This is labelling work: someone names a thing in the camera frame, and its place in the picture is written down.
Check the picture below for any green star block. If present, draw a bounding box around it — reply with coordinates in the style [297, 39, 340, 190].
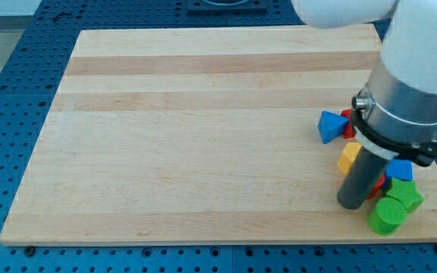
[385, 177, 424, 214]

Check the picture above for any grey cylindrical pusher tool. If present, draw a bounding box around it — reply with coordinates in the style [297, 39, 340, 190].
[337, 148, 389, 209]

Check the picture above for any blue cube block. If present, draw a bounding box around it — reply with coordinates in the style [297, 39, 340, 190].
[385, 159, 413, 181]

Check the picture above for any blue triangle block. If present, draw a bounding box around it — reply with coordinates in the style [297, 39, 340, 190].
[317, 111, 349, 144]

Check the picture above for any yellow hexagon block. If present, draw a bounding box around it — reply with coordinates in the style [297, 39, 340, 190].
[337, 142, 362, 174]

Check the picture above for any light wooden board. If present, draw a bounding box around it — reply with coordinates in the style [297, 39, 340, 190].
[0, 24, 437, 246]

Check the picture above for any red block under tool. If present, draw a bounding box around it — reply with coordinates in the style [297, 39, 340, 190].
[367, 174, 385, 199]

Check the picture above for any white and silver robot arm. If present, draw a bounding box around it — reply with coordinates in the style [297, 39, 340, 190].
[292, 0, 437, 167]

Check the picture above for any red star block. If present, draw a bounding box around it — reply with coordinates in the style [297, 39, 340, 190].
[341, 109, 356, 139]

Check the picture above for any green cylinder block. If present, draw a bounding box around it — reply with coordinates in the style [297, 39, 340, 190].
[368, 197, 407, 236]

